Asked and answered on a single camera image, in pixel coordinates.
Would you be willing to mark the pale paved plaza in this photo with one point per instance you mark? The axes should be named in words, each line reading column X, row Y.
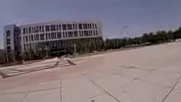
column 92, row 80

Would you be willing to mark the large white building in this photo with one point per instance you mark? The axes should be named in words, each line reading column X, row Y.
column 52, row 35

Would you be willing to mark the row of trees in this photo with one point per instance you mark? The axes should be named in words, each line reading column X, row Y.
column 150, row 38

